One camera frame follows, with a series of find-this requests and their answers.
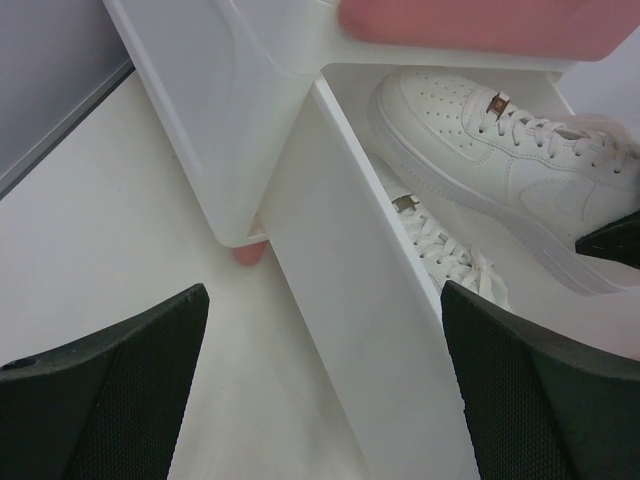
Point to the white sneaker with metal tag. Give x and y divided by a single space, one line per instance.
548 182

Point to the light pink drawer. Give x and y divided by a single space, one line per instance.
371 309

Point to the white plastic cabinet body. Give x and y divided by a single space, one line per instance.
228 79

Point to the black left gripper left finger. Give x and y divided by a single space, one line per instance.
109 405

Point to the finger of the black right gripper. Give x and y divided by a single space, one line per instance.
618 241

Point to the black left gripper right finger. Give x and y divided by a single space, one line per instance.
538 404

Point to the dark pink upper drawer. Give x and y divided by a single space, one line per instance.
558 29

